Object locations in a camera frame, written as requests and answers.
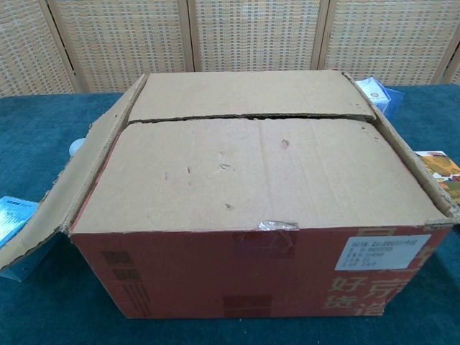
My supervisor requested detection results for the red taped cardboard box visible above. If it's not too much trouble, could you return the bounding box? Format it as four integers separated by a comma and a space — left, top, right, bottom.
0, 70, 460, 320

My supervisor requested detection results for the orange yellow printed carton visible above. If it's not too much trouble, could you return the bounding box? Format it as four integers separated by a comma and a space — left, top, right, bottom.
413, 149, 460, 206

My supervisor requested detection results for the woven wooden folding screen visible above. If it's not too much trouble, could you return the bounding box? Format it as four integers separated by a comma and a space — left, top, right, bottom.
0, 0, 460, 98

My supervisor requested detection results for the white blue tissue pack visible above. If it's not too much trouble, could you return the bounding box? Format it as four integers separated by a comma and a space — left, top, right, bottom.
355, 77, 405, 116

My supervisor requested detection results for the light blue speaker carton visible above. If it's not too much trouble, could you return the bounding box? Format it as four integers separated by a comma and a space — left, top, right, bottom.
0, 195, 55, 283

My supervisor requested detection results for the white plastic squeeze bottle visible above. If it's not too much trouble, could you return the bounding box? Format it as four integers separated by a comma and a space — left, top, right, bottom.
70, 138, 87, 157

